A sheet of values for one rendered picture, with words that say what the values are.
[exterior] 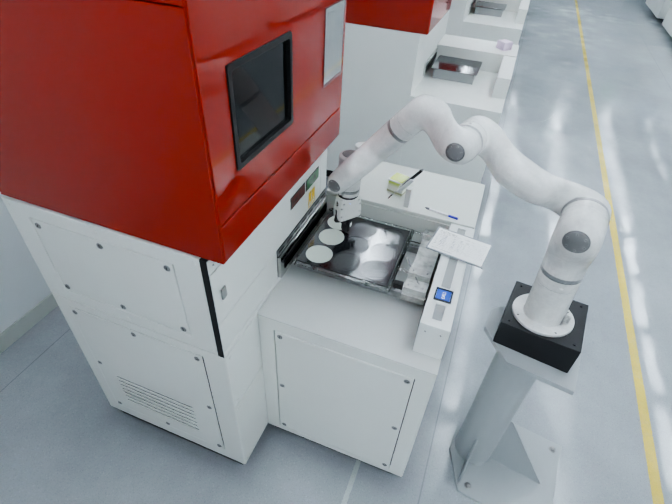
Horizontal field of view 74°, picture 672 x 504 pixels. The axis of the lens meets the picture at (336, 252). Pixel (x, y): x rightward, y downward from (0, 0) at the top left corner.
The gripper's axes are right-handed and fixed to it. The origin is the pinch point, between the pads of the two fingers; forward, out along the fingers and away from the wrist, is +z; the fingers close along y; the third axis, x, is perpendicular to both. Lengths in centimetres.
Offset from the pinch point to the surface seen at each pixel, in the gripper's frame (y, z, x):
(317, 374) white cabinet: -32, 33, -34
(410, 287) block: 1.6, 1.7, -37.9
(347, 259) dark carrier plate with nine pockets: -8.5, 2.6, -14.2
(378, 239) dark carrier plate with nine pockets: 8.6, 2.5, -10.6
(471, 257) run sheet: 25.5, -4.4, -41.6
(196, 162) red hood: -61, -58, -28
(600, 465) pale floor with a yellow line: 74, 92, -107
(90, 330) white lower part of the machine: -96, 25, 21
